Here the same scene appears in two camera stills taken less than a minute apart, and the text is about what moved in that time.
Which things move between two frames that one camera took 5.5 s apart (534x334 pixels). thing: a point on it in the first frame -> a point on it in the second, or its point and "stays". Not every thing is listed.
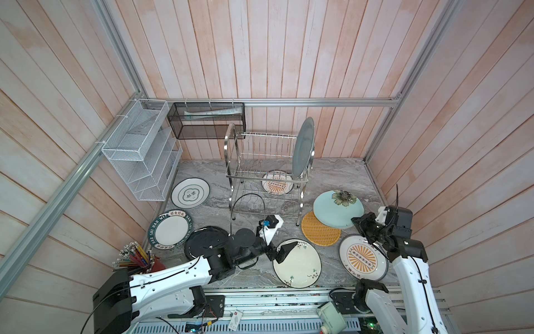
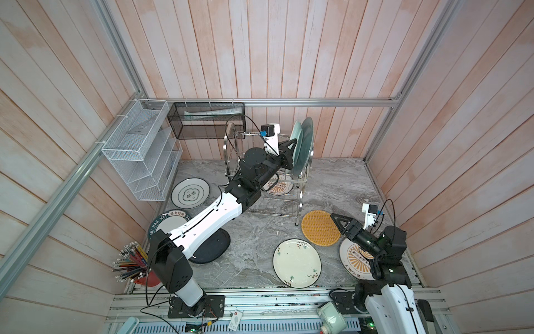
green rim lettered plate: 170,229 stays
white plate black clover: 190,193 stays
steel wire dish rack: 259,173 stays
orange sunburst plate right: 360,258 stays
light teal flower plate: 336,208 -> 297,133
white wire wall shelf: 145,150 stays
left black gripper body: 270,250 -> 283,160
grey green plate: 304,147 stays
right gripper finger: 357,220 -> 339,220
